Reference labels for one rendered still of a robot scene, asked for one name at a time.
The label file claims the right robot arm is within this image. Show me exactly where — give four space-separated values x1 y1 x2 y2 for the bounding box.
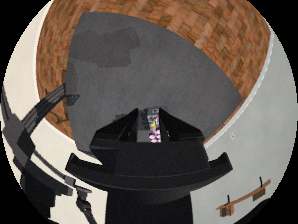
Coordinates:
76 189 97 224

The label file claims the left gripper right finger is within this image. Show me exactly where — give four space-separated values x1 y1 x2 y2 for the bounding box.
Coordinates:
158 108 205 142

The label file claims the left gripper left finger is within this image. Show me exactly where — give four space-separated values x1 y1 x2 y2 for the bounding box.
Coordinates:
93 108 139 142

